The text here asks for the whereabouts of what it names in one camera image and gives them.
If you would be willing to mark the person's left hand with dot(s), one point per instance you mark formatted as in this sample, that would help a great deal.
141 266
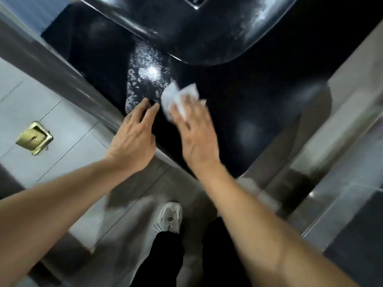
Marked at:
133 143

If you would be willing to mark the black sink basin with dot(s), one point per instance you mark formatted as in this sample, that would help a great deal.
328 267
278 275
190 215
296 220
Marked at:
194 32

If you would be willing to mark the white paper tissue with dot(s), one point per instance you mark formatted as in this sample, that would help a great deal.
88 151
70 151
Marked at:
175 94

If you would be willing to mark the person's left forearm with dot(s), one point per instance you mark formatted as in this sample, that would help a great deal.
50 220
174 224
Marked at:
59 206

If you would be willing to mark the person's right fingers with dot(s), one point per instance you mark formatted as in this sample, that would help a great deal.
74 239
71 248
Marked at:
191 112

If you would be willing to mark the white sneaker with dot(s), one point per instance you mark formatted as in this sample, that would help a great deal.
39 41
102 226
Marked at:
169 216

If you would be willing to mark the person's right hand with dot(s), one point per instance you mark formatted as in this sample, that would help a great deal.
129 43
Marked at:
197 140

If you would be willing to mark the person's right forearm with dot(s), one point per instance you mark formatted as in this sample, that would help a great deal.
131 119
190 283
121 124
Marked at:
263 236

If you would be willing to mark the person's left fingers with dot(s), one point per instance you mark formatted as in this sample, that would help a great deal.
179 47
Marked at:
140 112

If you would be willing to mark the black trousers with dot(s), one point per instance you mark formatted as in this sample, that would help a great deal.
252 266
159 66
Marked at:
163 260

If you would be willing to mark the brass floor socket cover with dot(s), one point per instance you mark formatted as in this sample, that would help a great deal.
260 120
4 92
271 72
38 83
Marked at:
33 138

